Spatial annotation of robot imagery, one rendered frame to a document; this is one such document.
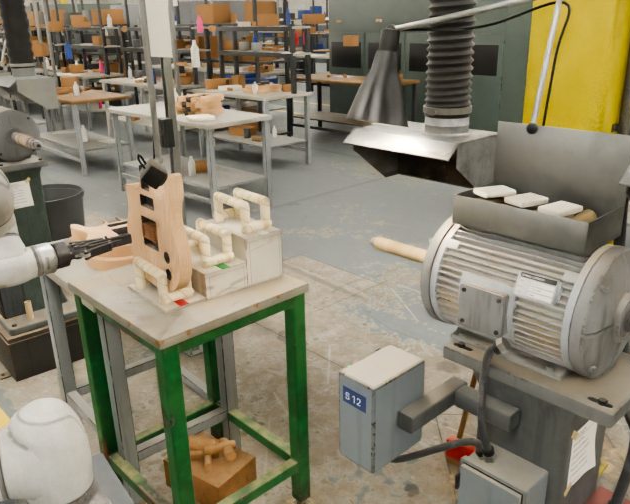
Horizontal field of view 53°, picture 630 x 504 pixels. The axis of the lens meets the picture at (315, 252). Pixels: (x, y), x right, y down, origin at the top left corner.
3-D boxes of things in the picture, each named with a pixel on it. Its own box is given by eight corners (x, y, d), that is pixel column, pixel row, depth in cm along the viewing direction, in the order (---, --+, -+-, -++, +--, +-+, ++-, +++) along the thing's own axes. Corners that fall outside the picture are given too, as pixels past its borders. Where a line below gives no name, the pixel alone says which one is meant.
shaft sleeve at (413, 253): (432, 268, 146) (440, 266, 148) (434, 254, 145) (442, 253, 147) (373, 249, 158) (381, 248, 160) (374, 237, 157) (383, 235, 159)
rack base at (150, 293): (207, 300, 205) (207, 297, 205) (165, 314, 196) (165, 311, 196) (166, 276, 225) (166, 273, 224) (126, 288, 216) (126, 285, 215)
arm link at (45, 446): (99, 495, 147) (85, 415, 139) (13, 521, 140) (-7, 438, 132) (90, 455, 161) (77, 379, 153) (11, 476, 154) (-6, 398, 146)
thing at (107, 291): (314, 465, 243) (309, 283, 217) (183, 549, 206) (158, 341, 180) (219, 400, 286) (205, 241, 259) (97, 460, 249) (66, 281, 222)
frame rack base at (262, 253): (283, 275, 224) (282, 229, 218) (248, 287, 214) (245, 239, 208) (239, 255, 243) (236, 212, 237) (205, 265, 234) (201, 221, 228)
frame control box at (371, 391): (491, 482, 133) (501, 374, 124) (428, 537, 120) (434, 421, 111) (400, 431, 150) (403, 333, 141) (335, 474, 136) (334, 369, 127)
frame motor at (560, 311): (644, 357, 130) (666, 237, 121) (584, 411, 112) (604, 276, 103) (473, 298, 158) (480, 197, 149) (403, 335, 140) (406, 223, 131)
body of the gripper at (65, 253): (50, 265, 187) (81, 257, 193) (60, 273, 181) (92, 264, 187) (45, 241, 185) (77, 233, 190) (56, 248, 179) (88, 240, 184)
